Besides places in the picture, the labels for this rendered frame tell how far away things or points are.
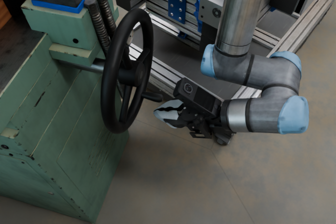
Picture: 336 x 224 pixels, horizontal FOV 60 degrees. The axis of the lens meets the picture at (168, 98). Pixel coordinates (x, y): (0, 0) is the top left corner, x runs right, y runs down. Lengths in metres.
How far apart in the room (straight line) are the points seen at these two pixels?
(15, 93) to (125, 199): 0.88
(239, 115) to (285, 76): 0.13
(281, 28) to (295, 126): 1.24
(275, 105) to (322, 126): 1.12
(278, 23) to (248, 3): 1.25
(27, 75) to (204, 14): 0.58
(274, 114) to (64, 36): 0.46
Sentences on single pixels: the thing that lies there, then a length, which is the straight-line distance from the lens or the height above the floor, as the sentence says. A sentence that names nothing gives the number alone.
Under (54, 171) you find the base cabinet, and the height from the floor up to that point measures 0.57.
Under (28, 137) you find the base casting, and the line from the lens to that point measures 0.71.
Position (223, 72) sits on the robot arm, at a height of 0.83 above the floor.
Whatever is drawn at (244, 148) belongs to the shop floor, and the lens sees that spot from 1.52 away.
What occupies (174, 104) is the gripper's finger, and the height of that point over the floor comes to 0.72.
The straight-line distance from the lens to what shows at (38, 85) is 0.69.
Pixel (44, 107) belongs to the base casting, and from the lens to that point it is 0.73.
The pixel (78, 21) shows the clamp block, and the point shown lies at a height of 0.95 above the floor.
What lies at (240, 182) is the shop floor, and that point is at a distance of 1.44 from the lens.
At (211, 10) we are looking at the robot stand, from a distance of 0.95.
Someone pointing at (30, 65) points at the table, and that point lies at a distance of 0.66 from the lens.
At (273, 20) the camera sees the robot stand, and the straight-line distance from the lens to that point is 1.84.
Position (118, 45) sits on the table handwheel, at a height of 0.94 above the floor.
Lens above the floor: 1.33
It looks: 55 degrees down
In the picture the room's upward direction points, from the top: straight up
